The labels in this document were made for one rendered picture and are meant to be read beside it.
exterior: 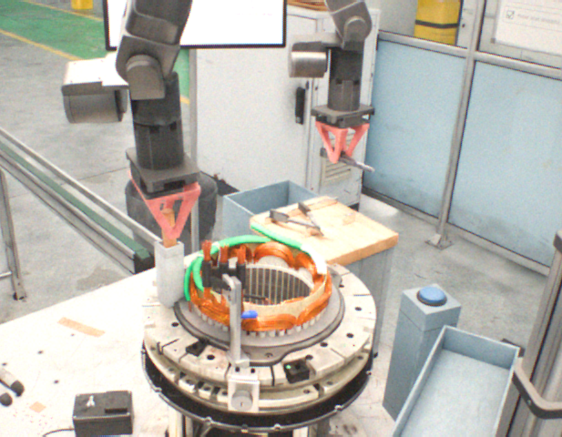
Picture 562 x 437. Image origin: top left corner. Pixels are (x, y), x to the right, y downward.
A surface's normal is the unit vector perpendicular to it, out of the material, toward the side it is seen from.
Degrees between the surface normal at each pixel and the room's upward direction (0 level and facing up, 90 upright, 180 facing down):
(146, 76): 121
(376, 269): 90
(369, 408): 0
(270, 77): 90
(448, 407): 0
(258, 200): 90
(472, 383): 0
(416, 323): 90
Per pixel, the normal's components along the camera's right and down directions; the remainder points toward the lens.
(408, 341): -0.92, 0.14
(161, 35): 0.11, 0.85
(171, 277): 0.65, 0.36
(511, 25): -0.73, 0.28
